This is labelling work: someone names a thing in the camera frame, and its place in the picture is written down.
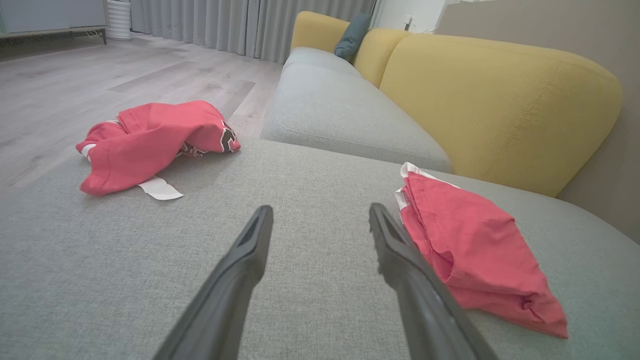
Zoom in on grey pleated curtain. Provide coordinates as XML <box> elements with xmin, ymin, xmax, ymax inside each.
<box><xmin>130</xmin><ymin>0</ymin><xmax>377</xmax><ymax>65</ymax></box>

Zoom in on grey sofa back cushion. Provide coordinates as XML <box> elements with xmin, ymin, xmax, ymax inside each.
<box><xmin>259</xmin><ymin>61</ymin><xmax>454</xmax><ymax>175</ymax></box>

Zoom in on plain red shorts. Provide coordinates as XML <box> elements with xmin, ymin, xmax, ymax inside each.
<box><xmin>394</xmin><ymin>162</ymin><xmax>569</xmax><ymax>340</ymax></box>

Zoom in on small yellow sofa backrest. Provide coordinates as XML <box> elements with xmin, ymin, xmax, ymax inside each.
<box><xmin>351</xmin><ymin>27</ymin><xmax>410</xmax><ymax>89</ymax></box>
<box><xmin>290</xmin><ymin>11</ymin><xmax>352</xmax><ymax>54</ymax></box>

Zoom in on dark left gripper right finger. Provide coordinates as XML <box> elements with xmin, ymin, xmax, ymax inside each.
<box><xmin>369</xmin><ymin>202</ymin><xmax>501</xmax><ymax>360</ymax></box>

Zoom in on large grey sofa ottoman cushion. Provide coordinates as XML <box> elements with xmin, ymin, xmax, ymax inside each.
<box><xmin>0</xmin><ymin>137</ymin><xmax>640</xmax><ymax>360</ymax></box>

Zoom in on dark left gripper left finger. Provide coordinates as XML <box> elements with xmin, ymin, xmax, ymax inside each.
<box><xmin>152</xmin><ymin>205</ymin><xmax>275</xmax><ymax>360</ymax></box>

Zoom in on white ribbed cylinder appliance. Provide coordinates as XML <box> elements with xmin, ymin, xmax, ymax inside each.
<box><xmin>106</xmin><ymin>0</ymin><xmax>133</xmax><ymax>41</ymax></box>

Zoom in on grey sofa seat cushion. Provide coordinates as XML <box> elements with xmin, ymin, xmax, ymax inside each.
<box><xmin>281</xmin><ymin>46</ymin><xmax>365</xmax><ymax>79</ymax></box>

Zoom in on grey low cabinet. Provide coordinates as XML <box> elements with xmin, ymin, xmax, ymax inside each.
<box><xmin>0</xmin><ymin>0</ymin><xmax>109</xmax><ymax>47</ymax></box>

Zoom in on teal throw pillow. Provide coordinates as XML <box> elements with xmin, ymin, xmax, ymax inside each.
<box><xmin>333</xmin><ymin>13</ymin><xmax>374</xmax><ymax>62</ymax></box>

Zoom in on red Bulls basketball jersey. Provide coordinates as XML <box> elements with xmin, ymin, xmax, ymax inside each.
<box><xmin>76</xmin><ymin>100</ymin><xmax>241</xmax><ymax>201</ymax></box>

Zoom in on large yellow sofa backrest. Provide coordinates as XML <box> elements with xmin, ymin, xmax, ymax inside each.
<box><xmin>378</xmin><ymin>32</ymin><xmax>624</xmax><ymax>198</ymax></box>

